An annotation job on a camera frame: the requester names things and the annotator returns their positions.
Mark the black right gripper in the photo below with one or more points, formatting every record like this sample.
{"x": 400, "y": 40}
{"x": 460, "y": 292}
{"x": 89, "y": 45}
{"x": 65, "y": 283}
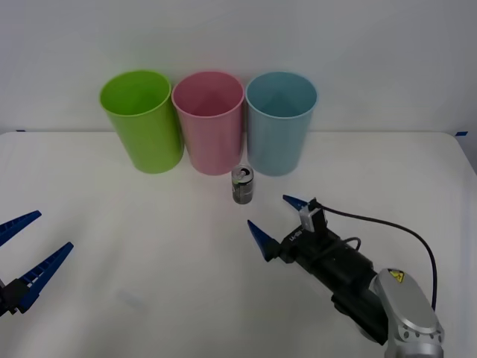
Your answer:
{"x": 313, "y": 250}

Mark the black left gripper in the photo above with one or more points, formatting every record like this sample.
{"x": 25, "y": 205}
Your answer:
{"x": 3, "y": 298}

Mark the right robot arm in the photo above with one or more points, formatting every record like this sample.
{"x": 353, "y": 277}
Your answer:
{"x": 406, "y": 306}

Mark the dark drink can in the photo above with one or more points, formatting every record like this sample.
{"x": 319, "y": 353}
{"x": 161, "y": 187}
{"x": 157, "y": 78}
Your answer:
{"x": 242, "y": 190}

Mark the pale blue plastic bin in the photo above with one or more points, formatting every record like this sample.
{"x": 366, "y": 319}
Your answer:
{"x": 277, "y": 143}

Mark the pink plastic bin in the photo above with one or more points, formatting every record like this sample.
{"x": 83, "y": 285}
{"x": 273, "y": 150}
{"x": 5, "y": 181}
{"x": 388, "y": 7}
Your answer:
{"x": 212, "y": 141}

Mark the green plastic bin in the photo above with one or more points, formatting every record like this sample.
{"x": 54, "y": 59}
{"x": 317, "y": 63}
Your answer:
{"x": 149, "y": 138}

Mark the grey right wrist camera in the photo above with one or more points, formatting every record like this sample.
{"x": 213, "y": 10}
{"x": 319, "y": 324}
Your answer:
{"x": 311, "y": 218}

